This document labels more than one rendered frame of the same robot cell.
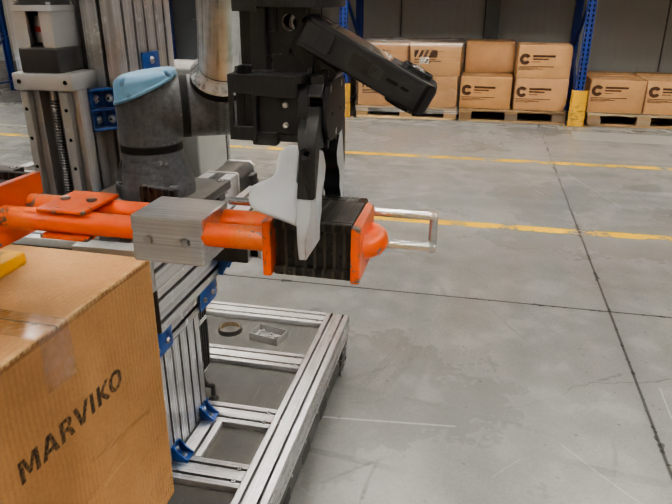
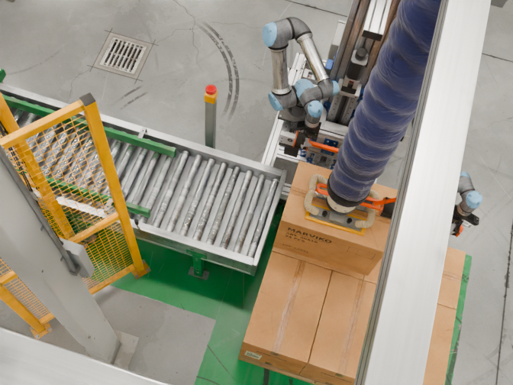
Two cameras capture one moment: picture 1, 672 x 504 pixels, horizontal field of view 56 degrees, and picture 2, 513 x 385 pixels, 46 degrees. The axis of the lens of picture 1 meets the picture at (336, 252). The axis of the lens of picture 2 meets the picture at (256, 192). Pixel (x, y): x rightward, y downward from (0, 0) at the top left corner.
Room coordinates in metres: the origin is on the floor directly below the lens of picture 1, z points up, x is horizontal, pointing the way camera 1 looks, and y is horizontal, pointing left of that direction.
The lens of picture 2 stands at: (-0.79, 1.21, 4.13)
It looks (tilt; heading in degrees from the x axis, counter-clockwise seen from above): 64 degrees down; 355
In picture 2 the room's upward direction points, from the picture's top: 10 degrees clockwise
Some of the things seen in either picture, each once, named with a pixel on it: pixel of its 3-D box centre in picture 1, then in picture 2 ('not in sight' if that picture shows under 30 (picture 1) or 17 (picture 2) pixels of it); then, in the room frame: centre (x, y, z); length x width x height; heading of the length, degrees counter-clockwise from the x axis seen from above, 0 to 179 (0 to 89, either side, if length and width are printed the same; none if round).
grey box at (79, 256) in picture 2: not in sight; (66, 254); (0.05, 1.89, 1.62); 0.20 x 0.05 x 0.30; 76
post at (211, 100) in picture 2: not in sight; (210, 134); (1.38, 1.39, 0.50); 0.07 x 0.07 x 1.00; 76
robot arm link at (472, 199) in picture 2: not in sight; (471, 201); (0.53, 0.03, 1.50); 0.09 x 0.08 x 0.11; 16
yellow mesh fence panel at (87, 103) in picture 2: not in sight; (58, 244); (0.30, 2.09, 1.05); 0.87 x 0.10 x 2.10; 128
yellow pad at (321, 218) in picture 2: not in sight; (336, 218); (0.56, 0.62, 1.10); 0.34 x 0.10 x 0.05; 78
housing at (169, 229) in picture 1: (182, 229); not in sight; (0.55, 0.14, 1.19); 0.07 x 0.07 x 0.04; 78
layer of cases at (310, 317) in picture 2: not in sight; (352, 303); (0.31, 0.37, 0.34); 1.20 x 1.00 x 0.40; 76
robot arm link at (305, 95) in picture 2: not in sight; (308, 95); (1.07, 0.84, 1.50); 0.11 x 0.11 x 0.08; 27
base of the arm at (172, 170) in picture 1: (154, 166); not in sight; (1.20, 0.35, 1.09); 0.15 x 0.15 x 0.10
